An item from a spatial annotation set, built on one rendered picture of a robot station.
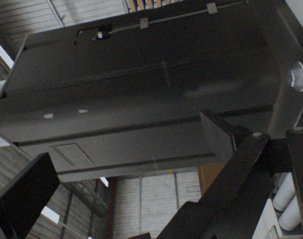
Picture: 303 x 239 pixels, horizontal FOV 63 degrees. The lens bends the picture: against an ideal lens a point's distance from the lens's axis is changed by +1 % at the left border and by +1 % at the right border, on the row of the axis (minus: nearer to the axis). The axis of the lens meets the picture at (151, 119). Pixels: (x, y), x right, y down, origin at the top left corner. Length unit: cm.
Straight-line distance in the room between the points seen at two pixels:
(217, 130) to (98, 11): 1007
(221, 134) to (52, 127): 20
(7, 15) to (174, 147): 1116
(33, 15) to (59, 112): 1072
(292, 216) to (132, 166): 21
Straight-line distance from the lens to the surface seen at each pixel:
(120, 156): 35
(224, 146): 16
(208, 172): 49
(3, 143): 46
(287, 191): 35
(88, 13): 1030
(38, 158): 21
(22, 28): 1144
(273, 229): 45
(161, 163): 37
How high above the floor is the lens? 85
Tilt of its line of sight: 9 degrees up
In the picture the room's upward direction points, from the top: 99 degrees counter-clockwise
